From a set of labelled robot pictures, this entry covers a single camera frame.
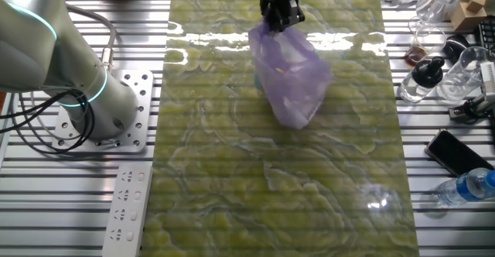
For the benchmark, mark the black smartphone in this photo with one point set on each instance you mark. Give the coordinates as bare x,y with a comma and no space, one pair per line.
454,154

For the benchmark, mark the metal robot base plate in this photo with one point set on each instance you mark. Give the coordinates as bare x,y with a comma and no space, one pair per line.
139,125

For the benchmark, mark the black computer mouse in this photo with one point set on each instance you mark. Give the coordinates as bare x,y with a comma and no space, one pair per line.
455,48

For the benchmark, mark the yellow item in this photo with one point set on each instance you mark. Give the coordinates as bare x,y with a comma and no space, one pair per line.
279,70

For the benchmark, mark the small ribbed silver camera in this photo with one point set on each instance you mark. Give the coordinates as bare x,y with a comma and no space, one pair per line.
488,77

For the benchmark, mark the black keyboard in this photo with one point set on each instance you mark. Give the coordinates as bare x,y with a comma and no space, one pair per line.
486,34

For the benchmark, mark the tall clear drinking glass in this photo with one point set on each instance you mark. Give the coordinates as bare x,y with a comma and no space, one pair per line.
437,1

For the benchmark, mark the black cap glass bottle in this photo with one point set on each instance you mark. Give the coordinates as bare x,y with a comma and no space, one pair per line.
421,79

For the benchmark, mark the blue cap water bottle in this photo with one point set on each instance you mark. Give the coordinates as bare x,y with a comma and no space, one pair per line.
464,187

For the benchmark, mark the white power strip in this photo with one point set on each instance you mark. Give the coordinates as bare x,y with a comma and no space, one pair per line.
127,210

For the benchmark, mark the black camera clamp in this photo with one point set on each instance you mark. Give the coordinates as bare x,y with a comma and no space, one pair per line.
475,108

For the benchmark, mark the large clear drinking glass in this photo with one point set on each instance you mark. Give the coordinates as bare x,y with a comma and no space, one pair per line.
462,79

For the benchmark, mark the small glass with brown liquid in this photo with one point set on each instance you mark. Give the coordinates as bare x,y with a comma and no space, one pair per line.
423,48

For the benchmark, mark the green marble pattern mat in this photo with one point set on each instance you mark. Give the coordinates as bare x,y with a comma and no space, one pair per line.
232,191

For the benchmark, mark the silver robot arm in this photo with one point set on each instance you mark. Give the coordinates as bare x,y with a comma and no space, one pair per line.
38,55

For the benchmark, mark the purple translucent plastic bag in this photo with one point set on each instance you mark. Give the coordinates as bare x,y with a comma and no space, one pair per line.
294,83

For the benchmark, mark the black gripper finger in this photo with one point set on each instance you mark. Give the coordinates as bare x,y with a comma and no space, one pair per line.
295,13
276,17

